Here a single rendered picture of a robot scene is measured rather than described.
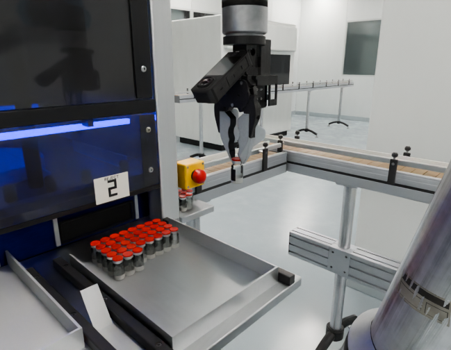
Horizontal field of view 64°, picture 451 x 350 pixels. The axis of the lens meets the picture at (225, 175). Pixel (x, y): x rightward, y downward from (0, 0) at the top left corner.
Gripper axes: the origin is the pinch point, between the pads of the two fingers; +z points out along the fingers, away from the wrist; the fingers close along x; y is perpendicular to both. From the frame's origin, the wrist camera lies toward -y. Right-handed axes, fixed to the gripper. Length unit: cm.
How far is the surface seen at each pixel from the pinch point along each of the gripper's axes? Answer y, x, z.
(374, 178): 81, 4, 24
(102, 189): -10.3, 30.5, 10.9
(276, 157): 72, 42, 21
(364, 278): 84, 4, 67
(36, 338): -33.4, 11.6, 25.0
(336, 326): 85, 15, 97
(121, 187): -5.7, 30.5, 11.7
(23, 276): -29.3, 28.8, 23.5
